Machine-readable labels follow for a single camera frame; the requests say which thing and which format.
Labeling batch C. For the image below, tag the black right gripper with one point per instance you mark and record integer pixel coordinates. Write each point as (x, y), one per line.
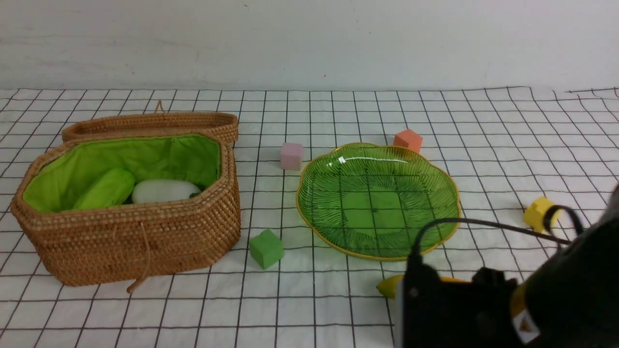
(435, 313)

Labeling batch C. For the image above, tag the yellow toy banana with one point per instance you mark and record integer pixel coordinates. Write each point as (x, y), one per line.
(388, 287)

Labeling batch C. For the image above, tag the white toy radish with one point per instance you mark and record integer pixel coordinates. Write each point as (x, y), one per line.
(157, 191)

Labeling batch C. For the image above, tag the light green toy gourd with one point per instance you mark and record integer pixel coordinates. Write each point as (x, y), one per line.
(111, 189)

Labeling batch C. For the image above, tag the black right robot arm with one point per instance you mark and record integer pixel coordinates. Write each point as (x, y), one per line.
(571, 301)

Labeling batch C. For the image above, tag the green leaf-shaped glass plate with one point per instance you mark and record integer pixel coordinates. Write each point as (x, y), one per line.
(370, 201)

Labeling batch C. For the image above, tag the yellow foam cube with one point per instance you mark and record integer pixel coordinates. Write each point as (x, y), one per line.
(534, 214)

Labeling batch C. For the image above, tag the white black-grid tablecloth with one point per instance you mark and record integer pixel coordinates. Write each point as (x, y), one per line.
(504, 147)

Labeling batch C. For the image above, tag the orange foam cube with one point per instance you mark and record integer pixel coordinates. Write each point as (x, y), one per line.
(408, 139)

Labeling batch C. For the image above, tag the green foam cube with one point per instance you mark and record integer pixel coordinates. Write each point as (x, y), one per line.
(266, 249)

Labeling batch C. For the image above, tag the pink foam cube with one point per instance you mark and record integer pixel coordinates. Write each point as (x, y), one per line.
(291, 156)

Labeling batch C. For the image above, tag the woven wicker basket lid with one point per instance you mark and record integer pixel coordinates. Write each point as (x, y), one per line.
(222, 125)

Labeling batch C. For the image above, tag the woven wicker basket green lining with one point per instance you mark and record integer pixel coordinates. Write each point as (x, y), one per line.
(131, 241)

